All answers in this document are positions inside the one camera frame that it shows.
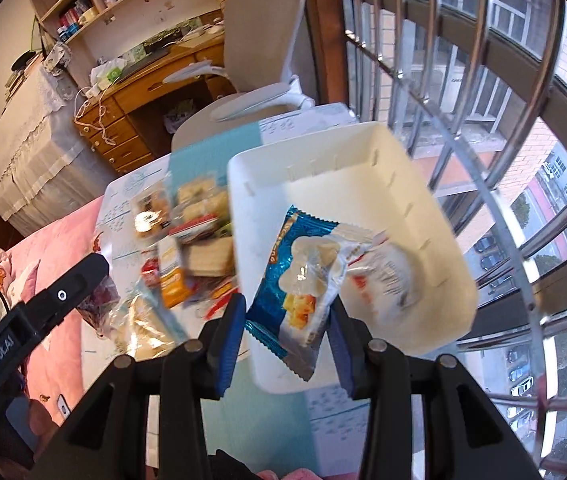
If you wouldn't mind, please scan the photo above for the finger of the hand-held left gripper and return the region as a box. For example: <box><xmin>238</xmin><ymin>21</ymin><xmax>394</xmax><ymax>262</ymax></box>
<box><xmin>22</xmin><ymin>253</ymin><xmax>110</xmax><ymax>334</ymax></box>

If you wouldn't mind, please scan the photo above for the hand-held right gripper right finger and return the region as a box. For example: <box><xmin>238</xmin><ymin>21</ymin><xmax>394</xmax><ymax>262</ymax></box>
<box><xmin>330</xmin><ymin>300</ymin><xmax>547</xmax><ymax>480</ymax></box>

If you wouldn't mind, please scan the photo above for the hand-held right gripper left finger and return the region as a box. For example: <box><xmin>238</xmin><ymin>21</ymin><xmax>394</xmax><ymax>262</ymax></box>
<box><xmin>28</xmin><ymin>294</ymin><xmax>248</xmax><ymax>480</ymax></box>

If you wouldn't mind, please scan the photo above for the dark red snack packet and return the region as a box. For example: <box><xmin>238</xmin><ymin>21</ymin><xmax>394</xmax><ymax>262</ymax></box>
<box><xmin>78</xmin><ymin>275</ymin><xmax>122</xmax><ymax>331</ymax></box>

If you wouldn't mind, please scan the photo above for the blue snack packet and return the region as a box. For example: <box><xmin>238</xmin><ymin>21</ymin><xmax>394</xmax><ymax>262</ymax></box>
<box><xmin>245</xmin><ymin>205</ymin><xmax>364</xmax><ymax>383</ymax></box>

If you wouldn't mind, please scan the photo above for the orange snack packet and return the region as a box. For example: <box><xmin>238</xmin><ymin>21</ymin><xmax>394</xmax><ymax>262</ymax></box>
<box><xmin>158</xmin><ymin>237</ymin><xmax>199</xmax><ymax>308</ymax></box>

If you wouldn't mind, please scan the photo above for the white red-print snack packet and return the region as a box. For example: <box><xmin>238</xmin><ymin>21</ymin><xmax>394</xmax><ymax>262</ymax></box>
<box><xmin>343</xmin><ymin>227</ymin><xmax>424</xmax><ymax>331</ymax></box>

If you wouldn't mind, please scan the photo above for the brown paper snack packet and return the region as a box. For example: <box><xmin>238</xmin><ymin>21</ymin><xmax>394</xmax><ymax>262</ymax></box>
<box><xmin>184</xmin><ymin>237</ymin><xmax>237</xmax><ymax>278</ymax></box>

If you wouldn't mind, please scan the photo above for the clear bag of brown cookies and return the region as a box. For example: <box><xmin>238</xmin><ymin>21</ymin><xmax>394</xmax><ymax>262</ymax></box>
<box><xmin>134</xmin><ymin>187</ymin><xmax>172</xmax><ymax>241</ymax></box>

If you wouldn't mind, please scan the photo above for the red and white snack packet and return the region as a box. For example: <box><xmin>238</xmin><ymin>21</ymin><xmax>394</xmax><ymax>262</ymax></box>
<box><xmin>168</xmin><ymin>214</ymin><xmax>219</xmax><ymax>241</ymax></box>

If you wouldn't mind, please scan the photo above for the clear bag of crackers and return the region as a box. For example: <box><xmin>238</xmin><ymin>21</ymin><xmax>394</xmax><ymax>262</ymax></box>
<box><xmin>176</xmin><ymin>172</ymin><xmax>229</xmax><ymax>221</ymax></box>

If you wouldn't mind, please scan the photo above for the white plastic bin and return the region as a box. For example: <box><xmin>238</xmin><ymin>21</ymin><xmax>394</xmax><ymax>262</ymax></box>
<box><xmin>226</xmin><ymin>121</ymin><xmax>479</xmax><ymax>395</ymax></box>

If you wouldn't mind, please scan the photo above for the lace-covered cabinet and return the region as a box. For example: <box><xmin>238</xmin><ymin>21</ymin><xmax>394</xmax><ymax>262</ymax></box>
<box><xmin>0</xmin><ymin>57</ymin><xmax>114</xmax><ymax>238</ymax></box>

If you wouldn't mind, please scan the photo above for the wooden desk with drawers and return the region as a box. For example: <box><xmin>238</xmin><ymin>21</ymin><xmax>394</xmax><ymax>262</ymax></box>
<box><xmin>74</xmin><ymin>35</ymin><xmax>244</xmax><ymax>176</ymax></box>

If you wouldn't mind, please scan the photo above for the teal table mat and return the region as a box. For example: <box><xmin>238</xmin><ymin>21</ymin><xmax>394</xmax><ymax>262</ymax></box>
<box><xmin>168</xmin><ymin>122</ymin><xmax>314</xmax><ymax>456</ymax></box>

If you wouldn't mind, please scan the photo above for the white plastic bag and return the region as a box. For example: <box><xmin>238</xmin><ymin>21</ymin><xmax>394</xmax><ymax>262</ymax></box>
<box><xmin>88</xmin><ymin>57</ymin><xmax>129</xmax><ymax>88</ymax></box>

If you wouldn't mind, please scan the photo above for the black laptop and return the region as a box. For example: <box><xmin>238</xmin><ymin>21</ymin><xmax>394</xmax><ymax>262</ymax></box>
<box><xmin>118</xmin><ymin>45</ymin><xmax>174</xmax><ymax>83</ymax></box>

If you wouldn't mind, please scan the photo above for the grey office chair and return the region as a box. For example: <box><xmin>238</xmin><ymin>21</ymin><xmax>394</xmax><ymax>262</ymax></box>
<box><xmin>164</xmin><ymin>0</ymin><xmax>317</xmax><ymax>153</ymax></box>

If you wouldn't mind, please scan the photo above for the metal window grille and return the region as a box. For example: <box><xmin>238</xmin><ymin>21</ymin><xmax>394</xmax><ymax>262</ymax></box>
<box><xmin>336</xmin><ymin>0</ymin><xmax>567</xmax><ymax>476</ymax></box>

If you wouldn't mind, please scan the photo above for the white cable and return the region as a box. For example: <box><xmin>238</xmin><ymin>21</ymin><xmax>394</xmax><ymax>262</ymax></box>
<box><xmin>74</xmin><ymin>85</ymin><xmax>119</xmax><ymax>148</ymax></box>

